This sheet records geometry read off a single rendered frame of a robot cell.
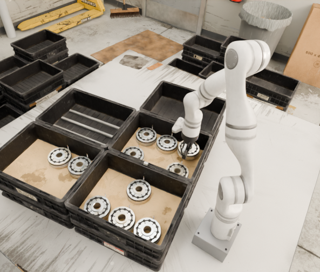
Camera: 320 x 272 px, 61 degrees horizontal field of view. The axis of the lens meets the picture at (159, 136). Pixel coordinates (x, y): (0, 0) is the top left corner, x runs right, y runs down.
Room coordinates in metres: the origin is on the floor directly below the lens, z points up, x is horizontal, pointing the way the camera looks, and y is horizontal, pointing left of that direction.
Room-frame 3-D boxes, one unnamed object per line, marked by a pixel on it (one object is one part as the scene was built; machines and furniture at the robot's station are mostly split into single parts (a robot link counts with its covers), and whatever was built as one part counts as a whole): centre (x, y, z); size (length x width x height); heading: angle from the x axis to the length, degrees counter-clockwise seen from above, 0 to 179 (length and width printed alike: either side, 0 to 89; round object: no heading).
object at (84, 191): (0.56, 0.09, 0.87); 0.40 x 0.30 x 0.11; 69
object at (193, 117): (0.84, -0.12, 1.14); 0.09 x 0.07 x 0.15; 124
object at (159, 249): (0.56, 0.09, 0.92); 0.40 x 0.30 x 0.02; 69
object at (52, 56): (2.30, 1.17, 0.37); 0.40 x 0.30 x 0.45; 150
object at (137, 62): (1.89, 0.25, 0.71); 0.22 x 0.19 x 0.01; 60
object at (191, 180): (0.85, -0.01, 0.92); 0.40 x 0.30 x 0.02; 69
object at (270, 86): (1.96, -0.89, 0.37); 0.40 x 0.30 x 0.45; 60
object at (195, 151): (0.87, -0.14, 0.88); 0.10 x 0.10 x 0.01
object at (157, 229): (0.46, 0.02, 0.86); 0.10 x 0.10 x 0.01
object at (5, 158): (0.71, 0.47, 0.87); 0.40 x 0.30 x 0.11; 69
